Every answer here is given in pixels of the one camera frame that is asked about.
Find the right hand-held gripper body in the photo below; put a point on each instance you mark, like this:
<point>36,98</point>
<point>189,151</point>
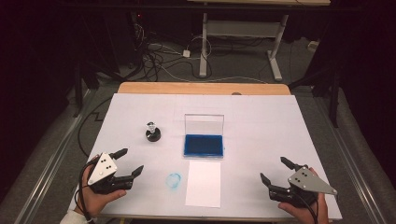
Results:
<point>306,182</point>

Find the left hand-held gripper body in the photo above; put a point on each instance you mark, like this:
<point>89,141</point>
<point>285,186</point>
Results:
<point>101,169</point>

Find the black stamp with clear knob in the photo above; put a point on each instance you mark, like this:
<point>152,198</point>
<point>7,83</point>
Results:
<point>153,135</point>

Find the blue ink pad clear lid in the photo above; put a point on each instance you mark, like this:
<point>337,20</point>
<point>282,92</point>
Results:
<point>203,145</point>

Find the person's right hand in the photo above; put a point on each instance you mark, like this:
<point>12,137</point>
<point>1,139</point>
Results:
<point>320,211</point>

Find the person's left hand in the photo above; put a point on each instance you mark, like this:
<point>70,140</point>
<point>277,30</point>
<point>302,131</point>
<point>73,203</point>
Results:
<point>93,202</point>

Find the white paper sheet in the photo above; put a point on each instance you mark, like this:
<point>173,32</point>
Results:
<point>202,186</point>

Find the black stand leg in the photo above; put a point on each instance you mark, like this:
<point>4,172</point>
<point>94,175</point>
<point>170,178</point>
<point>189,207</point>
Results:
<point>77,90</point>

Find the white power adapter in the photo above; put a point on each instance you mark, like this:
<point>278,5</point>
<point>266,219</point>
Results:
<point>186,53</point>

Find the black equipment rack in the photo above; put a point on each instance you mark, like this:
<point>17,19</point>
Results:
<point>137,34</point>

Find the small white box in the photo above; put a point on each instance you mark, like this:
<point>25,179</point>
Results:
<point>313,46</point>

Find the metal floor rail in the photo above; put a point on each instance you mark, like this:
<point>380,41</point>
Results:
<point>46,174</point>
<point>358,180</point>

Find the white metal desk frame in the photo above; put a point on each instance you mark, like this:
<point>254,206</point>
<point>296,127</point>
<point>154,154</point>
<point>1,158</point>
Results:
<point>243,28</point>

